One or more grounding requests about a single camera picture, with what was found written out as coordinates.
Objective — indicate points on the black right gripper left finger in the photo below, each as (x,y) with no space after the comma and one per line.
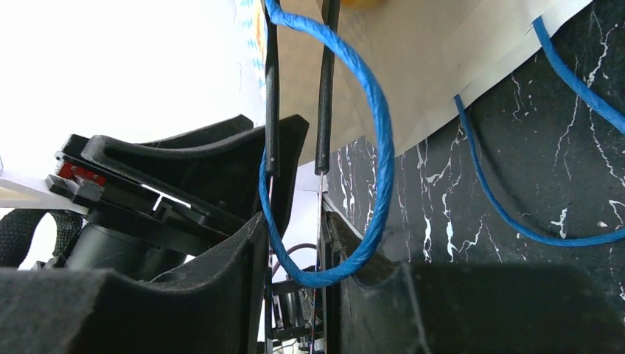
(210,303)

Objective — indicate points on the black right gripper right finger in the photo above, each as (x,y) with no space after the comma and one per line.
(491,243)

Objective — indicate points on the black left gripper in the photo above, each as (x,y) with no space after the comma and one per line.
(139,208)

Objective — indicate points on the checkered paper bread bag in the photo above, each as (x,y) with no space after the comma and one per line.
(407,68)

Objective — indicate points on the small orange fake bread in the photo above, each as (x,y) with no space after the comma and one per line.
(360,4)

